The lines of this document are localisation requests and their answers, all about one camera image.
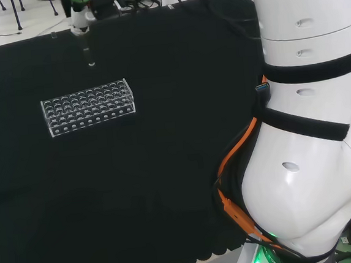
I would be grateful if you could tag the blue usb plug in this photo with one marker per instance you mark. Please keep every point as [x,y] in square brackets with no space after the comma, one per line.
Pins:
[262,87]

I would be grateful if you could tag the clear plastic test tube rack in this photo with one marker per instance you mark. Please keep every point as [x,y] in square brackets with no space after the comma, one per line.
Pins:
[87,107]

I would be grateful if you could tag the dark chair leg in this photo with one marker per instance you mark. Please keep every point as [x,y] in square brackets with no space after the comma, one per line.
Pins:
[15,13]
[52,5]

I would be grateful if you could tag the black bench cloth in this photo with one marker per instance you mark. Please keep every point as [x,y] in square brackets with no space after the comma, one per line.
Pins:
[136,178]

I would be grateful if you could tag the grey tape marker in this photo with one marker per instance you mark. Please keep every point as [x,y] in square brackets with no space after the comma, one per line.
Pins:
[53,35]

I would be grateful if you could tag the clear glass test tube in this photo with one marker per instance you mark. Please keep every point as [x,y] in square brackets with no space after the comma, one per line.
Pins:
[90,57]

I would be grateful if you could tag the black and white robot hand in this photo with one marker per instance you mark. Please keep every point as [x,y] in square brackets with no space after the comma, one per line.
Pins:
[80,19]

